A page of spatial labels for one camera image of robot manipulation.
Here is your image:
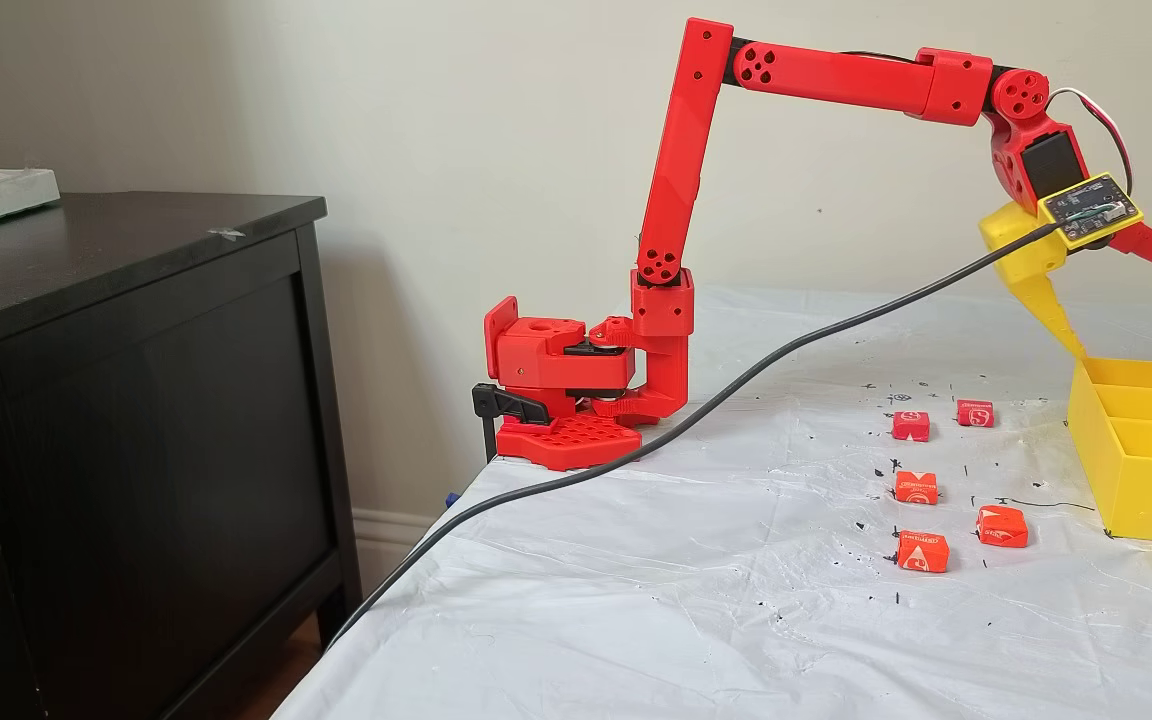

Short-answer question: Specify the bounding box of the white plastic table cover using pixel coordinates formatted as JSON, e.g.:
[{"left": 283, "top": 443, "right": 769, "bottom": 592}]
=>
[{"left": 271, "top": 288, "right": 1152, "bottom": 720}]

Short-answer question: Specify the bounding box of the black table clamp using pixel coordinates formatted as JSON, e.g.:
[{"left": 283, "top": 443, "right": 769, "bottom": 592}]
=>
[{"left": 471, "top": 383, "right": 549, "bottom": 463}]

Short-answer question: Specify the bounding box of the white baseboard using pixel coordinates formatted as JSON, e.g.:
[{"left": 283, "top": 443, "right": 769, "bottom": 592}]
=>
[{"left": 351, "top": 508, "right": 442, "bottom": 593}]

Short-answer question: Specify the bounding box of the dark wooden cabinet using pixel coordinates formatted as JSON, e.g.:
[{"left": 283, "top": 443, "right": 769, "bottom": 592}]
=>
[{"left": 0, "top": 192, "right": 365, "bottom": 720}]

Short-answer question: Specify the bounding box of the camera board in yellow mount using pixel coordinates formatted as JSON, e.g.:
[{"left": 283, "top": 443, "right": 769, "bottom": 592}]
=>
[{"left": 1038, "top": 172, "right": 1145, "bottom": 249}]

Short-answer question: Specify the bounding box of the black camera cable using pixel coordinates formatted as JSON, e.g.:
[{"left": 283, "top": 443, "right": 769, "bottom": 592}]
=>
[{"left": 324, "top": 222, "right": 1067, "bottom": 651}]

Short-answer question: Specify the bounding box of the red white black servo wire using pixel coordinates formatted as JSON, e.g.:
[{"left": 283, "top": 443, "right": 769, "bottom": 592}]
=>
[{"left": 1046, "top": 87, "right": 1134, "bottom": 196}]

